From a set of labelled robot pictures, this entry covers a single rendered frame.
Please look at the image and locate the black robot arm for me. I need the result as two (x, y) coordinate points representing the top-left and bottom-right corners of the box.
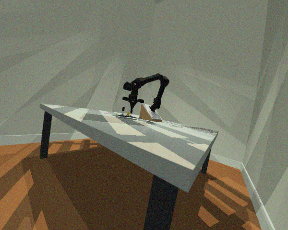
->
(123, 73), (169, 112)

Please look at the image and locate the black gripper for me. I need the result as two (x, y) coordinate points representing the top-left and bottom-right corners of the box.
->
(122, 92), (144, 110)

